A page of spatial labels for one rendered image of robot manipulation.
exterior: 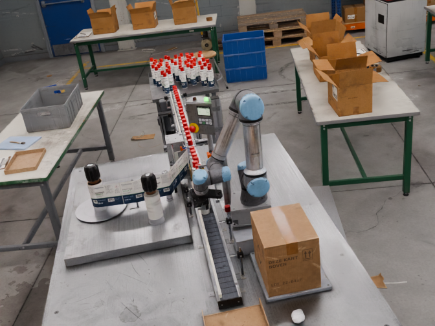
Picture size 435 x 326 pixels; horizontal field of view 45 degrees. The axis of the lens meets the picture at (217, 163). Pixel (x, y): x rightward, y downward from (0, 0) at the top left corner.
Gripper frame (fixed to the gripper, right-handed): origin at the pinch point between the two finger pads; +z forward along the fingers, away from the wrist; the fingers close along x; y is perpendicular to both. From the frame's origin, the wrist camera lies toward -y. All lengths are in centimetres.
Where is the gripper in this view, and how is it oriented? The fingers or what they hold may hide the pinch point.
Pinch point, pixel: (206, 207)
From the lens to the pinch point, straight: 293.8
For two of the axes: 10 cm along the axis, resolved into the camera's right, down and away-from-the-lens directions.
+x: 2.0, 8.1, -5.5
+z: 0.3, 5.5, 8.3
